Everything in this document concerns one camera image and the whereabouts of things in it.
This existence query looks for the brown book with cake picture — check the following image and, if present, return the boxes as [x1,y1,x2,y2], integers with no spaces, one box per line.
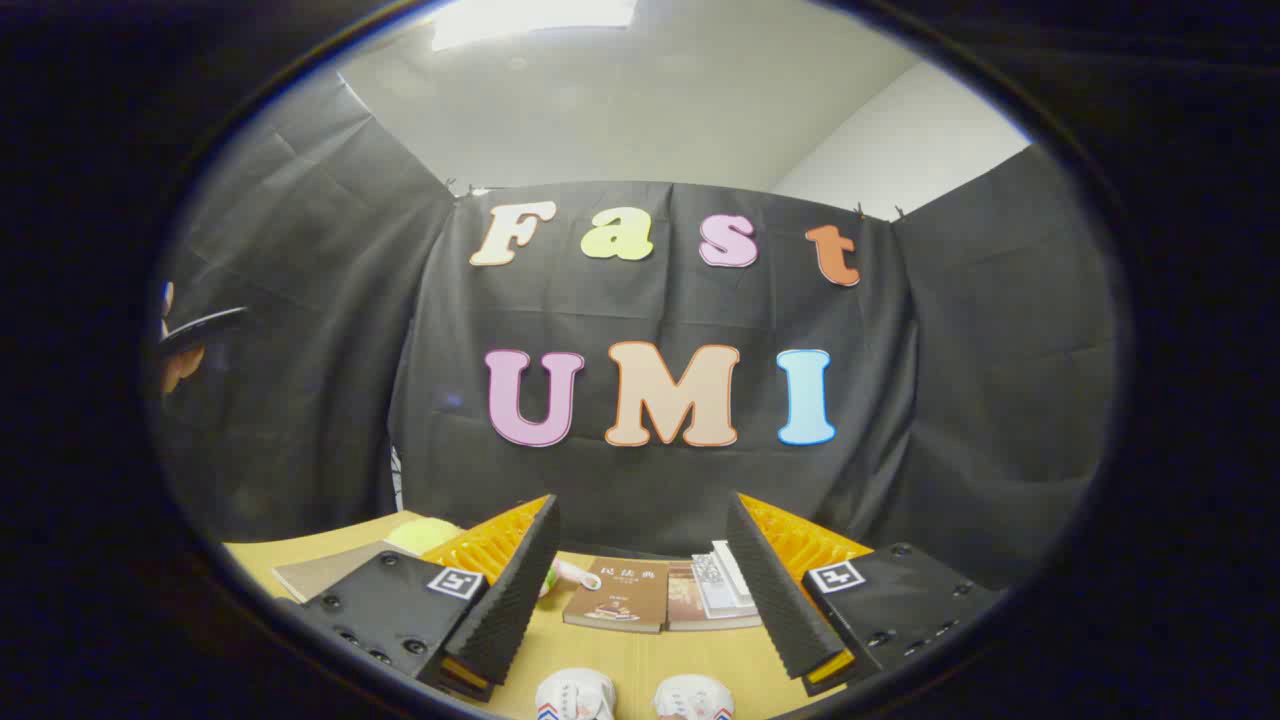
[563,558,669,634]

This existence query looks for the ceiling light panel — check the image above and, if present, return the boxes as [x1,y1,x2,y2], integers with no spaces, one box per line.
[430,0,641,51]

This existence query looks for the yellow plush toy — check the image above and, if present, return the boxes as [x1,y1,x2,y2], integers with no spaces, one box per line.
[385,517,466,556]

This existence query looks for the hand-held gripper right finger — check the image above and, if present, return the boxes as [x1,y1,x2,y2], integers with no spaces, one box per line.
[725,490,1001,698]

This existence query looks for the brown fabric storage box lid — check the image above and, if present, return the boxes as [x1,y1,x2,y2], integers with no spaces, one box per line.
[272,540,426,601]

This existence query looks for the black phone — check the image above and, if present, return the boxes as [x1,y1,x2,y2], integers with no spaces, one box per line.
[155,307,249,356]

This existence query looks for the white canvas shoe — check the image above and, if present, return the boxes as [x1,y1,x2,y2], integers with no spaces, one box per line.
[535,668,616,720]
[655,674,736,720]

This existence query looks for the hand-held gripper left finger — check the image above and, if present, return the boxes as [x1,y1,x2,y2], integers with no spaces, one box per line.
[300,493,561,703]

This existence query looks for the white patterned book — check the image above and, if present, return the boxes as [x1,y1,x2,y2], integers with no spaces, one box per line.
[692,552,756,619]

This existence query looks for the tan brown book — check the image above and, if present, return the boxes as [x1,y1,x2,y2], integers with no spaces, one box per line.
[665,562,761,633]

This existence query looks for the pink and green plush toy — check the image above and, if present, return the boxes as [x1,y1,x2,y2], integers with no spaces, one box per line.
[540,558,603,599]

